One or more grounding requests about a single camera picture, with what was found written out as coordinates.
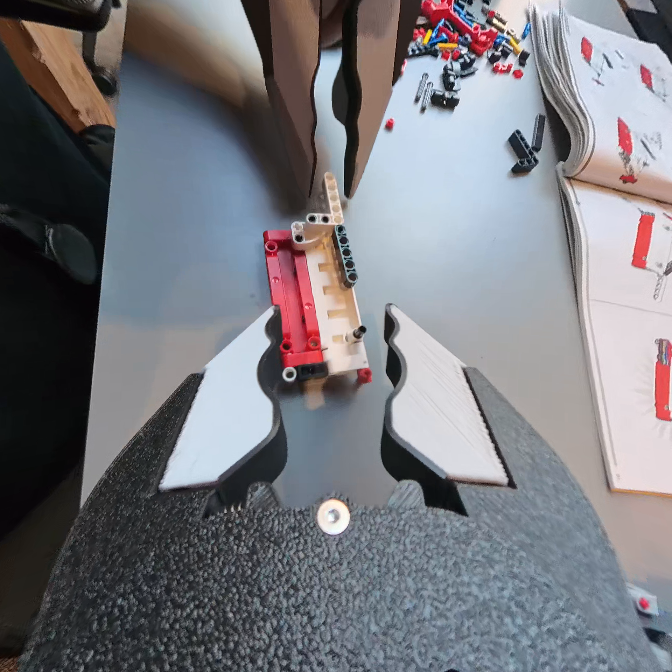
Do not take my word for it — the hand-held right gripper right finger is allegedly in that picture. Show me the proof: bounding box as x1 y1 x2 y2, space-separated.
382 303 511 489

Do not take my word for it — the person's black clothing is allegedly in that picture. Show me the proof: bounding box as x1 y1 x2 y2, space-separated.
0 42 117 537

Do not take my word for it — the black cardboard box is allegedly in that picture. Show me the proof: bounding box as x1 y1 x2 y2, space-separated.
622 0 672 46

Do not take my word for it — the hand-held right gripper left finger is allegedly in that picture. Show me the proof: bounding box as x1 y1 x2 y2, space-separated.
159 306 289 491

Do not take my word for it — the black strap with metal clip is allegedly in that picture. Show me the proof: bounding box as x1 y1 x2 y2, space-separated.
0 204 99 285

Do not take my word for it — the pile of coloured brick pieces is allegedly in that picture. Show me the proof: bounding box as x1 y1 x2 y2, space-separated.
401 0 531 81

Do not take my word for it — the red and white brick panel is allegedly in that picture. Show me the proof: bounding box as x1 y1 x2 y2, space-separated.
264 220 375 397

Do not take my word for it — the black L-shaped brick beam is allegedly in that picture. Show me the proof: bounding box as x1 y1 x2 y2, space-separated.
507 129 540 174

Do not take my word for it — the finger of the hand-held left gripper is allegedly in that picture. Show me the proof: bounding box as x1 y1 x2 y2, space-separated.
332 0 401 199
265 0 323 200

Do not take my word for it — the open instruction booklet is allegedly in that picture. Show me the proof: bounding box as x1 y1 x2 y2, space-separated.
529 0 672 497

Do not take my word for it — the small grey red object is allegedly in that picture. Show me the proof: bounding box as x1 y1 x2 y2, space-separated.
627 590 662 621

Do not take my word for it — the black office chair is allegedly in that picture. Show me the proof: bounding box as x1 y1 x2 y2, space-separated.
0 0 123 96

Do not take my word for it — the small white curved brick piece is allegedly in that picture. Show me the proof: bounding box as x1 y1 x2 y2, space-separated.
291 220 337 248

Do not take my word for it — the white L-shaped brick beam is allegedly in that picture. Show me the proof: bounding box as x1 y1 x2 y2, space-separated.
306 172 347 227

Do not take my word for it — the black straight brick beam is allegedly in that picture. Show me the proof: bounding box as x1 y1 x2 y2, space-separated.
334 225 361 289

